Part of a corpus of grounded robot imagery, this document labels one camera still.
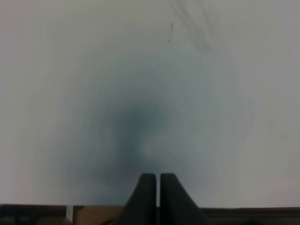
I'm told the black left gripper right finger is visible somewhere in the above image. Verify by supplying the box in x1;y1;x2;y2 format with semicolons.
160;173;210;225

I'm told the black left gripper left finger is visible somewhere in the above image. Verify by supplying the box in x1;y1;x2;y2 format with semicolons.
114;173;157;225

